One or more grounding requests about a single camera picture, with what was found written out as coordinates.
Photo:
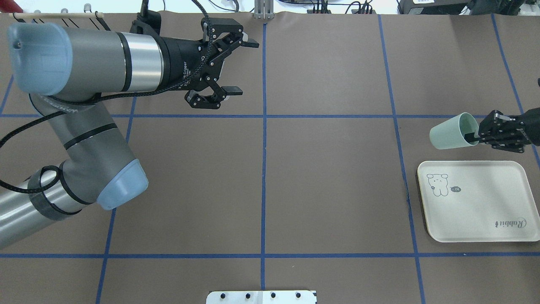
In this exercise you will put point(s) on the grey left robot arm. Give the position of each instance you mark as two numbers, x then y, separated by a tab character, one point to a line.
68	73

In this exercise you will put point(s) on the black wire cup rack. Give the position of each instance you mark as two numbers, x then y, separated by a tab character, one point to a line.
82	18

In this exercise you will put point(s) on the red bottle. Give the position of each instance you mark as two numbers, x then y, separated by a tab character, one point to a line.
10	6

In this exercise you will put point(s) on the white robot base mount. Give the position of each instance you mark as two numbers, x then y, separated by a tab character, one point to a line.
262	297

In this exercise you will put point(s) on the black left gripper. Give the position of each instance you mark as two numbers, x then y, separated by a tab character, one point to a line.
180	59

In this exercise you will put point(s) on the cream rabbit tray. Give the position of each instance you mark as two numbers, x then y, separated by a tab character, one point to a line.
477	201

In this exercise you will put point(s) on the green cup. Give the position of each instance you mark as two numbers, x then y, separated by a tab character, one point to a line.
450	134

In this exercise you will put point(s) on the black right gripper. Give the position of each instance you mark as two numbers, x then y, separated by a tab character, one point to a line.
530	128

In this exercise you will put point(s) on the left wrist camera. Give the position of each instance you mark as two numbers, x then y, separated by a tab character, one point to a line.
147	22

